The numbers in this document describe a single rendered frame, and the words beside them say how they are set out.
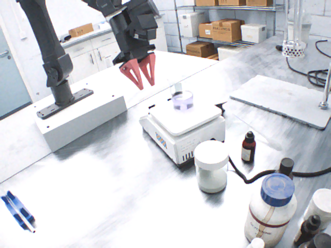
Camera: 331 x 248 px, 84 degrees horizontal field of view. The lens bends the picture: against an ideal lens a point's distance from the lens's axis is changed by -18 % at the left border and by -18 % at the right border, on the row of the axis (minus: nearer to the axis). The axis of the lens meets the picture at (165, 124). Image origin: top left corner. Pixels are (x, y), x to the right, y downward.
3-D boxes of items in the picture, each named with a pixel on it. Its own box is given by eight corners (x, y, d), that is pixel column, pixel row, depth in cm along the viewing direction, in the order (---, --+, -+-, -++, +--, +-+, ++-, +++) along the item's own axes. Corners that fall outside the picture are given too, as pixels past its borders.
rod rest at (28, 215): (6, 206, 41) (-3, 196, 39) (17, 197, 44) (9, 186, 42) (23, 229, 36) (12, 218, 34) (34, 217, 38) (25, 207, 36)
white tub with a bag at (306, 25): (281, 43, 108) (283, 4, 96) (290, 39, 115) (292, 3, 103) (305, 47, 98) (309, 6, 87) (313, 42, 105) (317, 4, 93)
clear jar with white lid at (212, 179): (234, 180, 40) (236, 149, 35) (212, 200, 37) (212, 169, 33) (211, 166, 44) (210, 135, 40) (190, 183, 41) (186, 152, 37)
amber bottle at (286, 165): (279, 185, 37) (288, 152, 32) (290, 198, 34) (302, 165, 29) (264, 192, 36) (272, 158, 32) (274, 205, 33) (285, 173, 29)
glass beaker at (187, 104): (166, 109, 49) (160, 76, 44) (183, 99, 52) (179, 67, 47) (186, 118, 45) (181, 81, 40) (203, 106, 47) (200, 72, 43)
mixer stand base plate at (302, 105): (227, 97, 66) (227, 94, 66) (257, 76, 76) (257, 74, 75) (324, 130, 46) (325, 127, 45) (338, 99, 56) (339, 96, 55)
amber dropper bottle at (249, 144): (249, 151, 46) (252, 125, 42) (257, 159, 43) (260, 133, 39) (238, 155, 45) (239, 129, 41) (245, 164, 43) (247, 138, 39)
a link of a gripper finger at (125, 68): (164, 80, 54) (150, 46, 53) (140, 89, 50) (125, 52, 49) (151, 87, 60) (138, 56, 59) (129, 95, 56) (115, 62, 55)
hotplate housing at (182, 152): (139, 127, 60) (133, 101, 56) (180, 109, 64) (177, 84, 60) (183, 176, 43) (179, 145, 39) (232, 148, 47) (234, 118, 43)
